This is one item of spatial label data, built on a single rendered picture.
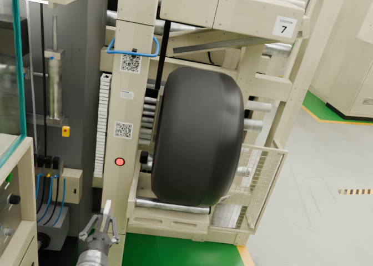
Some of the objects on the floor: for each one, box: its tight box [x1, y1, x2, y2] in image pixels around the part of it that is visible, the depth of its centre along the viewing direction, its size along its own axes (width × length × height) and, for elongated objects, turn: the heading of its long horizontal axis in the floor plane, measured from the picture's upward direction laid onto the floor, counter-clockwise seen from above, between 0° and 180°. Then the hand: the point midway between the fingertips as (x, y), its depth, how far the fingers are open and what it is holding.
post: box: [99, 0, 160, 266], centre depth 135 cm, size 13×13×250 cm
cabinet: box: [325, 37, 373, 122], centre depth 534 cm, size 90×56×125 cm, turn 84°
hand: (107, 209), depth 112 cm, fingers closed
